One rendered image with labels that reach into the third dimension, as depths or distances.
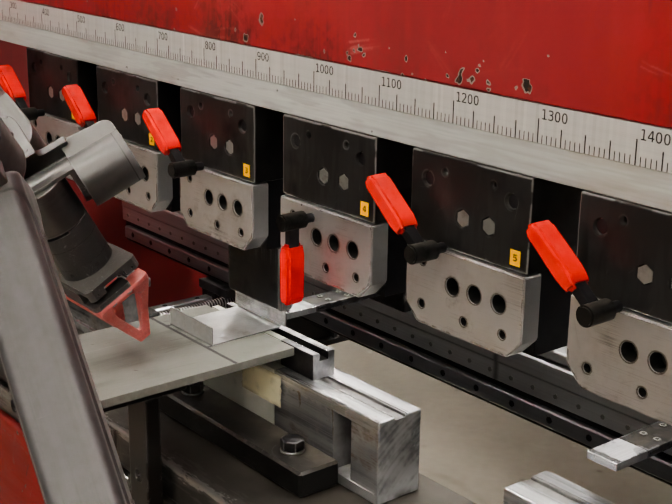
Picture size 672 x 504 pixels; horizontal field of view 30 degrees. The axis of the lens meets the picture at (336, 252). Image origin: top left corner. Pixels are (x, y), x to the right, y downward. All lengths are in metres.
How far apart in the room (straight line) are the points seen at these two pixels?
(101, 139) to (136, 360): 0.25
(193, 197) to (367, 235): 0.31
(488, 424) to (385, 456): 2.33
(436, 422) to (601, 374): 2.61
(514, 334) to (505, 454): 2.38
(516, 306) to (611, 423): 0.38
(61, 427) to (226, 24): 0.61
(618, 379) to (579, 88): 0.23
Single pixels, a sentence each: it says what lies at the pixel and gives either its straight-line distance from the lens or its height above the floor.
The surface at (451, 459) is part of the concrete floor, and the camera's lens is 3.43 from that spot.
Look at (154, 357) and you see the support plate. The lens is 1.39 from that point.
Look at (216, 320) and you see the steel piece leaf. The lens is 1.48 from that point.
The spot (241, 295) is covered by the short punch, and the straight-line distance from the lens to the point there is 1.50.
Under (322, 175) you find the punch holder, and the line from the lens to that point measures 1.27.
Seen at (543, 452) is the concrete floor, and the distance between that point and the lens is 3.50.
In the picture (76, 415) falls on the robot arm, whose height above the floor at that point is 1.14.
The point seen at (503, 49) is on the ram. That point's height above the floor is 1.37.
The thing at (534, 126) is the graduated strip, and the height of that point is 1.31.
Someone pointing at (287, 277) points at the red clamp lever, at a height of 1.11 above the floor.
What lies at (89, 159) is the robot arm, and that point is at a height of 1.23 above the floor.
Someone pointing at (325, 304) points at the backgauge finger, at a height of 1.00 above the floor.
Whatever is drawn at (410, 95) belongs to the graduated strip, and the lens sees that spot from 1.15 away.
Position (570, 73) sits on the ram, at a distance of 1.02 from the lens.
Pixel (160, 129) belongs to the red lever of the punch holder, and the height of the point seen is 1.23.
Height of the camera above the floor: 1.51
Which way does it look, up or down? 17 degrees down
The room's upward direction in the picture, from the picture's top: 1 degrees clockwise
